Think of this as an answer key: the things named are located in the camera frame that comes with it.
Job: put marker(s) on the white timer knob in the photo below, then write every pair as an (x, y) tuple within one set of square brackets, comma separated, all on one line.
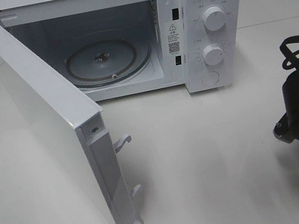
[(212, 54)]

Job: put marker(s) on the upper white power knob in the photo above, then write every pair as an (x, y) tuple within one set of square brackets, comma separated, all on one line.
[(214, 18)]

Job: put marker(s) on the round white door button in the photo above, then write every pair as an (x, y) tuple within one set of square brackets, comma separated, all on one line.
[(211, 79)]

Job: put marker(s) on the white microwave oven body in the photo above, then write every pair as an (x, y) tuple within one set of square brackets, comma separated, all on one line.
[(48, 27)]

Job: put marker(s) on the white microwave door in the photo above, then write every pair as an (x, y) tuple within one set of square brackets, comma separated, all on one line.
[(70, 125)]

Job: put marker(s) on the warning label sticker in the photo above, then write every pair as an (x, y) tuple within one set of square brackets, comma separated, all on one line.
[(173, 37)]

